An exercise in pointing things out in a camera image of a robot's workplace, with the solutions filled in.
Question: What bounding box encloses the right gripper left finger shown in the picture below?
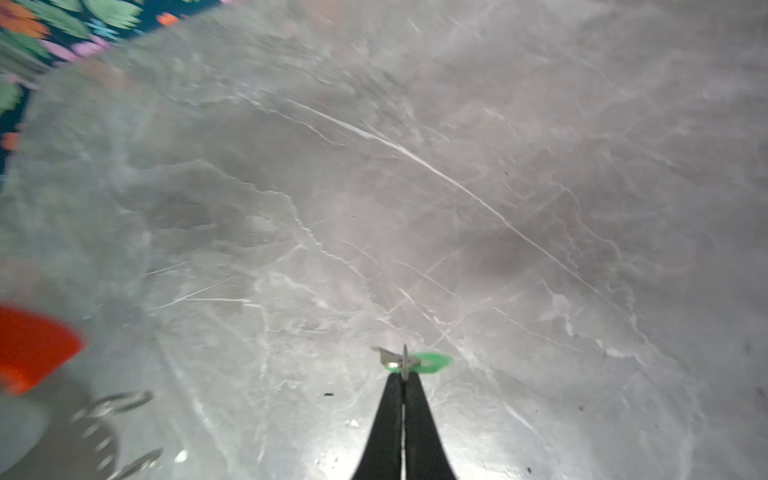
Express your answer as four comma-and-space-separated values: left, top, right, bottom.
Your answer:
352, 373, 404, 480

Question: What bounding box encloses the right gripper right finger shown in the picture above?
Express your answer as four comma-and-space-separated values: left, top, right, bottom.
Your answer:
404, 372, 456, 480

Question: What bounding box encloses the key with green cover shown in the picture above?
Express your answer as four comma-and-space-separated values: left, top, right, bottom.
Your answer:
372, 346, 453, 380

